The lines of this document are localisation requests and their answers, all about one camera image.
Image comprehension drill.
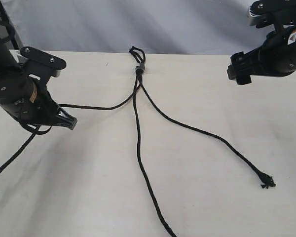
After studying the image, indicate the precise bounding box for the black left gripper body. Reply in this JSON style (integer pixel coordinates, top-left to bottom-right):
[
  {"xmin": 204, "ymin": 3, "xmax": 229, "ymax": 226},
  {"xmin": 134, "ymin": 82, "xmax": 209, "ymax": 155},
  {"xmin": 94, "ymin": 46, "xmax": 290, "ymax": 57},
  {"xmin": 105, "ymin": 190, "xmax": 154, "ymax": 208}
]
[{"xmin": 0, "ymin": 67, "xmax": 60, "ymax": 123}]

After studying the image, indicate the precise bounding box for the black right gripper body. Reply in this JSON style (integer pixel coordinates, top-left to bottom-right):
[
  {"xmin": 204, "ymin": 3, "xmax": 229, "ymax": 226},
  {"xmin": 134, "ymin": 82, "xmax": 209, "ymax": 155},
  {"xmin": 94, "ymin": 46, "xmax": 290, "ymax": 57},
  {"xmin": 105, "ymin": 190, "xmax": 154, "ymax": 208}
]
[{"xmin": 246, "ymin": 26, "xmax": 296, "ymax": 77}]

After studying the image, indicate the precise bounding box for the black rope strand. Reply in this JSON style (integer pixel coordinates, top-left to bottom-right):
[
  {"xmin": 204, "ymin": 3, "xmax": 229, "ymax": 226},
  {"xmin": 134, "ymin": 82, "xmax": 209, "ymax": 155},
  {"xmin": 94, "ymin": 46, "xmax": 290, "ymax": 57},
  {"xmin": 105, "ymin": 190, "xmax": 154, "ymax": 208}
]
[
  {"xmin": 135, "ymin": 49, "xmax": 277, "ymax": 190},
  {"xmin": 129, "ymin": 46, "xmax": 179, "ymax": 237},
  {"xmin": 0, "ymin": 45, "xmax": 142, "ymax": 181}
]

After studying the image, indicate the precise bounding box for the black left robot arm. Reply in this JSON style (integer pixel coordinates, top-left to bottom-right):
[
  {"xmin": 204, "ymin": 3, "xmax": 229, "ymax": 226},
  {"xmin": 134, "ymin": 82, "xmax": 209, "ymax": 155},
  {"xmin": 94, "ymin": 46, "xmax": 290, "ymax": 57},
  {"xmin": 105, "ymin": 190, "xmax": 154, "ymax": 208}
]
[{"xmin": 0, "ymin": 21, "xmax": 77, "ymax": 130}]

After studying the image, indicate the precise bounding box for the grey backdrop cloth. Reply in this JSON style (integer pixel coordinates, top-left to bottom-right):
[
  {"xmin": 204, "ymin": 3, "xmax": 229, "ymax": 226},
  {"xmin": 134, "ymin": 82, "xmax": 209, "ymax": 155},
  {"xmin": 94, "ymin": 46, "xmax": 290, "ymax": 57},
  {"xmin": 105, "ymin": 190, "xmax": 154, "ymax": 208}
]
[{"xmin": 2, "ymin": 0, "xmax": 273, "ymax": 55}]

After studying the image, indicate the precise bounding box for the black stand pole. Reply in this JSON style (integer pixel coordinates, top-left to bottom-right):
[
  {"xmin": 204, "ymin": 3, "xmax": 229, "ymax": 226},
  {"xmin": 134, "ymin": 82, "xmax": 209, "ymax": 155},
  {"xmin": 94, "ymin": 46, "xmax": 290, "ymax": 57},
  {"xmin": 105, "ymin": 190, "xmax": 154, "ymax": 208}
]
[{"xmin": 0, "ymin": 1, "xmax": 20, "ymax": 50}]

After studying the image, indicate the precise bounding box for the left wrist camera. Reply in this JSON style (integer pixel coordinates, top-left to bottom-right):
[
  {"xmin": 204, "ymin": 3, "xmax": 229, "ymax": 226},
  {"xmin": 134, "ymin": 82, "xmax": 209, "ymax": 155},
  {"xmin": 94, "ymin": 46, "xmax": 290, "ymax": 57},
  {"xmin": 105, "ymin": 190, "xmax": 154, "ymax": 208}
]
[{"xmin": 16, "ymin": 46, "xmax": 67, "ymax": 78}]

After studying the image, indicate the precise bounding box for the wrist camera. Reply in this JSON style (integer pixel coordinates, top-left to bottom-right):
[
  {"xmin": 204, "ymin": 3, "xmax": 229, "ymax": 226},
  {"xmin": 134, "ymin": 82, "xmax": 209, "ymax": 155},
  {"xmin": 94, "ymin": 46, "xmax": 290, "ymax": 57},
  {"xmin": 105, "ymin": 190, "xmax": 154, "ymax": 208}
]
[
  {"xmin": 247, "ymin": 0, "xmax": 296, "ymax": 29},
  {"xmin": 16, "ymin": 46, "xmax": 67, "ymax": 78}
]

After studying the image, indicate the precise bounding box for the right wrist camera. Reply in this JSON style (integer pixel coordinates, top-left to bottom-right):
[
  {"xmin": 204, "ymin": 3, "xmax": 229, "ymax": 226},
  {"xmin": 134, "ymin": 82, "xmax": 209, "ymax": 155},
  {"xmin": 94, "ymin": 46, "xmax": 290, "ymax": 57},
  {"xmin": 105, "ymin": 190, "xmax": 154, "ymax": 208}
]
[{"xmin": 247, "ymin": 0, "xmax": 296, "ymax": 29}]

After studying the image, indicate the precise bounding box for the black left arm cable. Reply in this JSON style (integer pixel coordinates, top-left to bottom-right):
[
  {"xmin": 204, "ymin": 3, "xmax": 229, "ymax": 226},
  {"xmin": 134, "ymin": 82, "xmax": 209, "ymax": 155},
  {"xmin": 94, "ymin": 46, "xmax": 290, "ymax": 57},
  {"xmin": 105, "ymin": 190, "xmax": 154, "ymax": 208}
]
[{"xmin": 0, "ymin": 18, "xmax": 55, "ymax": 136}]

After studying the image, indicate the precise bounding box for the grey tape around cable bundle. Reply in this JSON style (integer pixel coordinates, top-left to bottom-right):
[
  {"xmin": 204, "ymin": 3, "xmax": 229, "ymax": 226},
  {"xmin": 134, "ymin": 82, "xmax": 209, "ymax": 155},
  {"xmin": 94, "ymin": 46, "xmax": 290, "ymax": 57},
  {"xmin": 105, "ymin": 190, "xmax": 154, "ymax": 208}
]
[{"xmin": 135, "ymin": 63, "xmax": 146, "ymax": 73}]

